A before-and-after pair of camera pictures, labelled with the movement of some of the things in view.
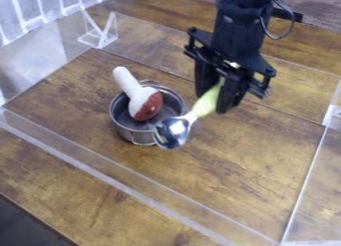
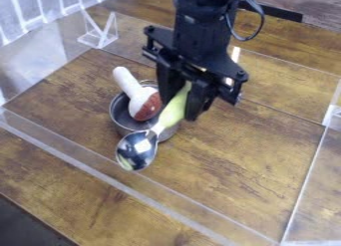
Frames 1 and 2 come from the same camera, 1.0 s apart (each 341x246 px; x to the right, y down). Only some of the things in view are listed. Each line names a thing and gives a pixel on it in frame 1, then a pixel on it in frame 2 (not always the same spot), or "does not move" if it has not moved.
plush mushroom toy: x=146 y=100 does not move
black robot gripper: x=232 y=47 → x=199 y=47
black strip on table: x=287 y=15 does not move
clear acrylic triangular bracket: x=98 y=37 does not move
